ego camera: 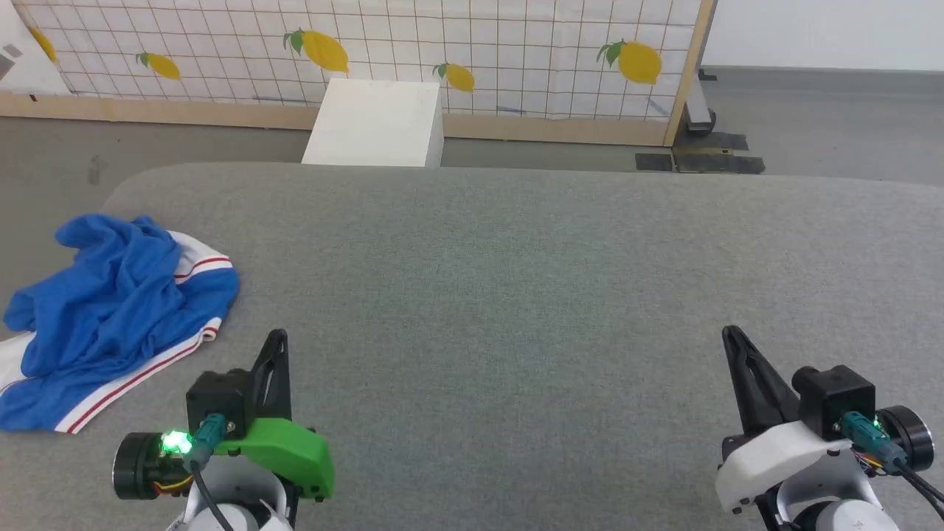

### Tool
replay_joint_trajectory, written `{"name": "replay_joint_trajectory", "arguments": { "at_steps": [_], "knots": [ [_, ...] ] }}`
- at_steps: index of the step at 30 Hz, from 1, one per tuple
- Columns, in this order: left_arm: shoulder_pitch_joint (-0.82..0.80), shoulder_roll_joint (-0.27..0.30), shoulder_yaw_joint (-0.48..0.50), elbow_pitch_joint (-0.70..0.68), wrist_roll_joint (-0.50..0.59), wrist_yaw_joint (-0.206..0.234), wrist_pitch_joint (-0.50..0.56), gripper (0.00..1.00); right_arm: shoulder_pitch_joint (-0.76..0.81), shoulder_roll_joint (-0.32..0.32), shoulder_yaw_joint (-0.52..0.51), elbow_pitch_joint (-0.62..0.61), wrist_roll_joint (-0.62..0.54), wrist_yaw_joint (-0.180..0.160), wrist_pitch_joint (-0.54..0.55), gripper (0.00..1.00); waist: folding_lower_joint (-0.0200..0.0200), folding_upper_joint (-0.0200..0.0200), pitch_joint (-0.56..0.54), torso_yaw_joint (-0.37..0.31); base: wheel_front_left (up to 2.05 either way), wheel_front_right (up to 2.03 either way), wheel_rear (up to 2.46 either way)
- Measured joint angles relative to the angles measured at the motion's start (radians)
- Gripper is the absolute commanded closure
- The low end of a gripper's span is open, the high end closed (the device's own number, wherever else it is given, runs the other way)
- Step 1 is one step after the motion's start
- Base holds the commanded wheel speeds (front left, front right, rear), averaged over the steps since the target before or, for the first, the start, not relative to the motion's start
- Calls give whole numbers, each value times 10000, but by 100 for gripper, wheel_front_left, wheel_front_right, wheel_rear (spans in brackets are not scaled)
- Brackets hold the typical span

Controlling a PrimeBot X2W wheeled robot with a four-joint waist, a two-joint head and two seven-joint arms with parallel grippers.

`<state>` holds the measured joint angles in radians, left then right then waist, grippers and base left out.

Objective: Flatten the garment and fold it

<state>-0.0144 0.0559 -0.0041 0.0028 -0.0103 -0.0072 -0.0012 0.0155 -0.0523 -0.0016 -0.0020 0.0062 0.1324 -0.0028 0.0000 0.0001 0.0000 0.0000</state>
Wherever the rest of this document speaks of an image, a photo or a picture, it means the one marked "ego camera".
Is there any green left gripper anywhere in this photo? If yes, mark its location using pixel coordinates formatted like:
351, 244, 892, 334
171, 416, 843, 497
212, 329, 335, 503

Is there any lemon print partition screen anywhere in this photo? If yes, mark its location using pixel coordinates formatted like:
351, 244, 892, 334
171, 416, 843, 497
0, 0, 718, 148

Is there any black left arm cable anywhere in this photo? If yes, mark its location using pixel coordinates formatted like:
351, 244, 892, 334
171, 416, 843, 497
190, 457, 238, 531

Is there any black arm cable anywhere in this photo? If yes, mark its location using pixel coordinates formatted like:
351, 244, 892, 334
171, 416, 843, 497
190, 457, 238, 531
892, 456, 944, 520

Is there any blue shirt with striped trim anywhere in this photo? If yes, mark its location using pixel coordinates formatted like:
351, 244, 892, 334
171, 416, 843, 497
0, 213, 240, 434

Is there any large black floor mat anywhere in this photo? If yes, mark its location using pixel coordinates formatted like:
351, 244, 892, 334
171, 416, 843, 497
673, 131, 766, 176

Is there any white board with grey mark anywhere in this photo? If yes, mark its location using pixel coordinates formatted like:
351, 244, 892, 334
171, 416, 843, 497
0, 6, 72, 96

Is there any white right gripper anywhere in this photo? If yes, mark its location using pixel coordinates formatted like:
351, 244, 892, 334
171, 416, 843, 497
713, 325, 836, 516

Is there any white box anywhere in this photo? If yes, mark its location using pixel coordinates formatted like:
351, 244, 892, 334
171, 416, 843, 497
301, 78, 445, 168

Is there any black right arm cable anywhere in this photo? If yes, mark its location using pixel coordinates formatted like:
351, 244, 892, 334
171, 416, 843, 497
892, 456, 944, 520

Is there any grey metal partition foot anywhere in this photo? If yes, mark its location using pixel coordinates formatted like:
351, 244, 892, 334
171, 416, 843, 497
684, 74, 717, 135

